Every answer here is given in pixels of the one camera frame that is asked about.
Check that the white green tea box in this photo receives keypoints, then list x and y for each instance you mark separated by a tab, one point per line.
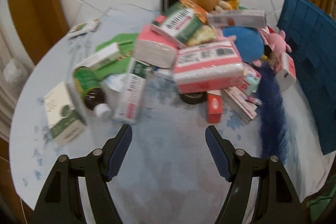
64	121

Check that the white red toothpaste box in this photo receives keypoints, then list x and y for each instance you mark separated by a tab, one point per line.
131	96

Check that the white green long box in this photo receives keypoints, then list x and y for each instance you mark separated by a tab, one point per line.
101	58

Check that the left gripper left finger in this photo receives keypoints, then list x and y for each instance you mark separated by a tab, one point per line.
60	200

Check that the blue plastic crate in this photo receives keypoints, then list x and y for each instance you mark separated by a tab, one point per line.
310	32

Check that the green foam sheet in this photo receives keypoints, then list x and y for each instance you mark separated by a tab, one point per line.
126	43

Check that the pink white tissue pack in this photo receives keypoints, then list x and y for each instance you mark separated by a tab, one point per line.
210	66

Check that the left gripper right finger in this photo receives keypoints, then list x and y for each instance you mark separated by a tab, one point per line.
277	200

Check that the brown medicine bottle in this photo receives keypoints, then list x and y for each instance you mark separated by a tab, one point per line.
91	92

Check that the black tape roll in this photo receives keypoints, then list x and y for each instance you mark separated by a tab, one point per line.
193	98

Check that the blue feather duster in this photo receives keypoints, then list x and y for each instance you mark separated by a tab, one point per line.
273	127

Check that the blue plush toy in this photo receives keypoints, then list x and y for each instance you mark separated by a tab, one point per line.
249	43

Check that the red small box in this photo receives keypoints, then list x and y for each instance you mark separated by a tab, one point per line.
214	106

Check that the small white green box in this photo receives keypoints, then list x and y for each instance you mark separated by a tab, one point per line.
83	28

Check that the pink plush pig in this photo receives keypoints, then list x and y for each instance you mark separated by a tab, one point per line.
276	42

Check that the white ointment box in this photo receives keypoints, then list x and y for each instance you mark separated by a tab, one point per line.
241	18

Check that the green white medicine box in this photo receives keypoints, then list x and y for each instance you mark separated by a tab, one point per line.
179	22

